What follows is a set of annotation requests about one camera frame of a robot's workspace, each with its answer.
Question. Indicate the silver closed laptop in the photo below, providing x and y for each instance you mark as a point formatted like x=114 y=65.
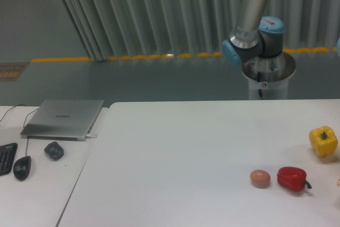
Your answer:
x=63 y=119

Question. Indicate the small black case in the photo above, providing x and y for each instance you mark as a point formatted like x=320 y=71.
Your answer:
x=54 y=151

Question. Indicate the black keyboard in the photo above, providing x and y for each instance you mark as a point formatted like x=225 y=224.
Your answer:
x=7 y=155

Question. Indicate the brown egg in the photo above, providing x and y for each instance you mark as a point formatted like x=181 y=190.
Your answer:
x=260 y=178

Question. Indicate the grey pleated curtain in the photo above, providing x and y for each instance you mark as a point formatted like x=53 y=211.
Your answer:
x=155 y=27

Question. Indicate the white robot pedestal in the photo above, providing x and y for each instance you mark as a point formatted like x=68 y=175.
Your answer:
x=268 y=78

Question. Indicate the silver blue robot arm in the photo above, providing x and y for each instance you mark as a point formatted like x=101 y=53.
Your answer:
x=249 y=17

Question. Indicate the black computer mouse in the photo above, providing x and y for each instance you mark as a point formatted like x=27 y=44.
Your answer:
x=22 y=167

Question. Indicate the red bell pepper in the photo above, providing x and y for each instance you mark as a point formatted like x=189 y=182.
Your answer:
x=293 y=178

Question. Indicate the yellow bell pepper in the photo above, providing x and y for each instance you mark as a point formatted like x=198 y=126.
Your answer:
x=323 y=141

